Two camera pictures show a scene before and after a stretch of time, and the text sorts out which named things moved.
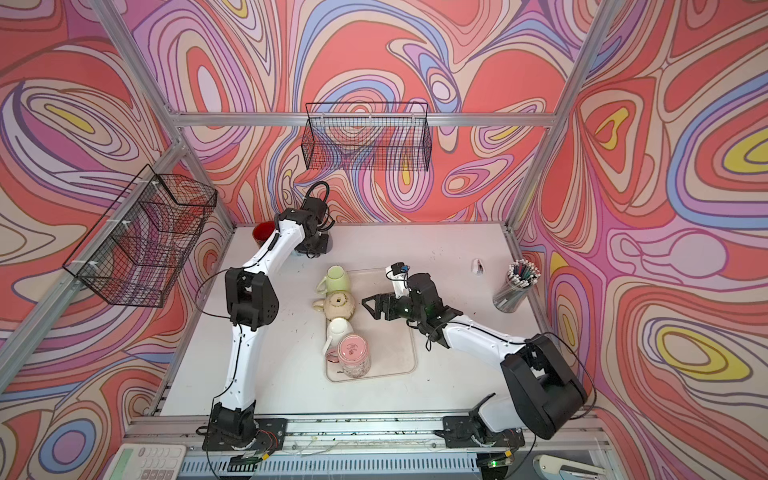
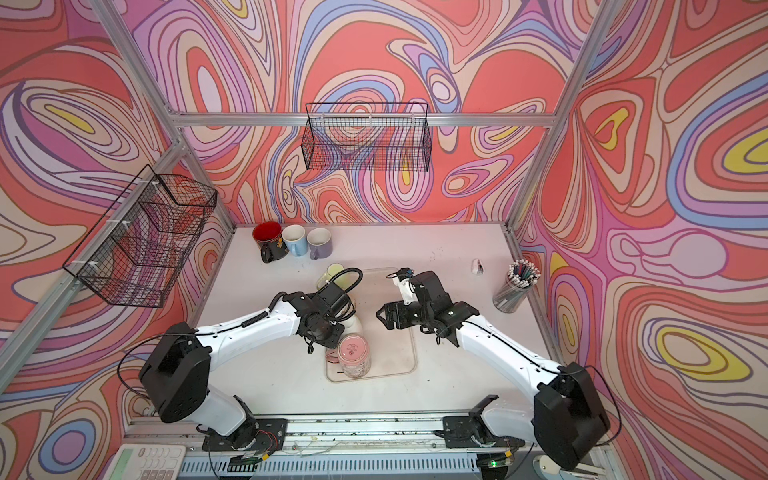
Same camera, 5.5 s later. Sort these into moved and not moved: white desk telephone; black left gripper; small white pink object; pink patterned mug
Moved: black left gripper
Not moved: white desk telephone; pink patterned mug; small white pink object
